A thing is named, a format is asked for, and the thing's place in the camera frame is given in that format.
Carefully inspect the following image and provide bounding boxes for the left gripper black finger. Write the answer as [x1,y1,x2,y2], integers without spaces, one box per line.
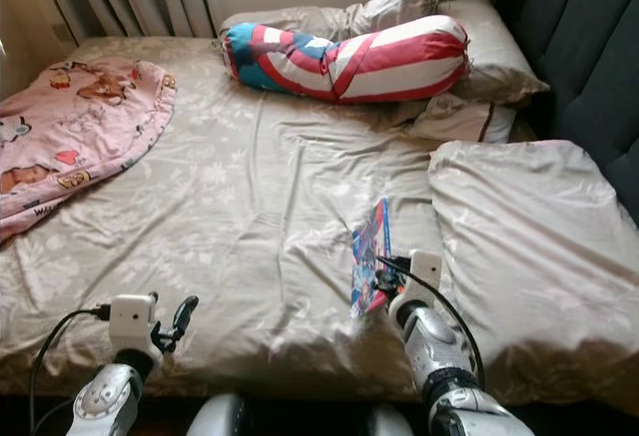
[166,294,201,342]

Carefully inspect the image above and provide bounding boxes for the colourful anime book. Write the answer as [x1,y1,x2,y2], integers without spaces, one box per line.
[349,197,393,319]

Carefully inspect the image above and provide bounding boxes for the pink cartoon bear blanket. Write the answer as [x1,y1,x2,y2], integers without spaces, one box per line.
[0,57,178,242]

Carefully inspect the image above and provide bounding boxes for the grey left robot leg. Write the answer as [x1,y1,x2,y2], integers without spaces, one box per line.
[188,393,256,436]

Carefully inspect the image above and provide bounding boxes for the grey robot leg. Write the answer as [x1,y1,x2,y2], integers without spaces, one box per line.
[188,393,256,436]
[369,406,415,436]

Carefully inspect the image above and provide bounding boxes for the bed with grey floral sheet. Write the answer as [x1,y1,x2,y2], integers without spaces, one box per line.
[0,35,639,407]

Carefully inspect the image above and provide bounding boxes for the grey right robot leg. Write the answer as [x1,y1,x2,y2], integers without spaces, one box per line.
[369,406,415,436]

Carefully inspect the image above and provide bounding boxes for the small white trimmed pillow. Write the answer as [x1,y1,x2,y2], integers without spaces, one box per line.
[407,94,520,145]

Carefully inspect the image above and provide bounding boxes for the red white blue shield bolster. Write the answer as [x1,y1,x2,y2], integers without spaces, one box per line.
[222,14,470,106]

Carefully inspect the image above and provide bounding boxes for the flat grey floral pillow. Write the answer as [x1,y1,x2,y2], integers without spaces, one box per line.
[439,0,550,108]

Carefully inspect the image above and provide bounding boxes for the crumpled grey floral pillow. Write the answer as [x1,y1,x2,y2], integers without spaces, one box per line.
[222,0,445,43]

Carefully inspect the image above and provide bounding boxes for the dark grey padded headboard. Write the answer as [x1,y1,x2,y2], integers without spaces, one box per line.
[499,0,639,222]

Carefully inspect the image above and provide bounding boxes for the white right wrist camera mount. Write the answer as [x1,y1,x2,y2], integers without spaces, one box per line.
[404,249,443,302]

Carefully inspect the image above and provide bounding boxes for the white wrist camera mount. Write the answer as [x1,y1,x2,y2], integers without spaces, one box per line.
[108,294,156,352]
[404,249,443,302]

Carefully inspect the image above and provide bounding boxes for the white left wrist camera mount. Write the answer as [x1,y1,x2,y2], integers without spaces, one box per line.
[108,294,156,352]

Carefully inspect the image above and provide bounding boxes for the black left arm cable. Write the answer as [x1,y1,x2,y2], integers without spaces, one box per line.
[28,306,113,436]

